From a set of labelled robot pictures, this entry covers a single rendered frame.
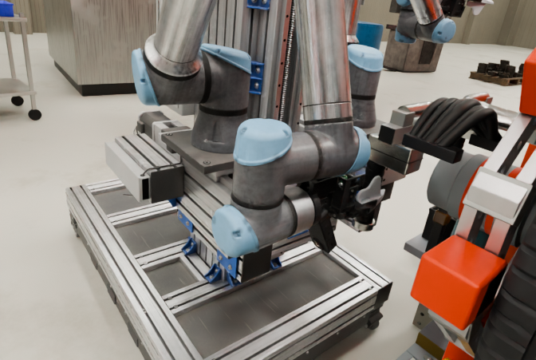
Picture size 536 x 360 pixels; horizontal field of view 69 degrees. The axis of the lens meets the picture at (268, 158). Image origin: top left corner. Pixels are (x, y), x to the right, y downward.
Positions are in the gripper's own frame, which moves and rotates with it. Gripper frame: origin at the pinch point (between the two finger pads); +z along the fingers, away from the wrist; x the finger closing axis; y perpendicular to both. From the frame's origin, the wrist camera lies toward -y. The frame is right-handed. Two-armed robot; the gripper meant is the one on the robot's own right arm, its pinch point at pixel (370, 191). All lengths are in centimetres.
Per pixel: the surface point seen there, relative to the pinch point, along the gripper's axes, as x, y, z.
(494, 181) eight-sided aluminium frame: -22.7, 14.3, -8.9
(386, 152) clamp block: -2.9, 9.8, -2.5
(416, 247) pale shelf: 8, -38, 50
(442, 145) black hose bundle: -12.9, 15.1, -4.3
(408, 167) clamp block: -7.5, 8.7, -2.1
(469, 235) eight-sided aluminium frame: -22.3, 5.9, -9.5
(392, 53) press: 420, -50, 667
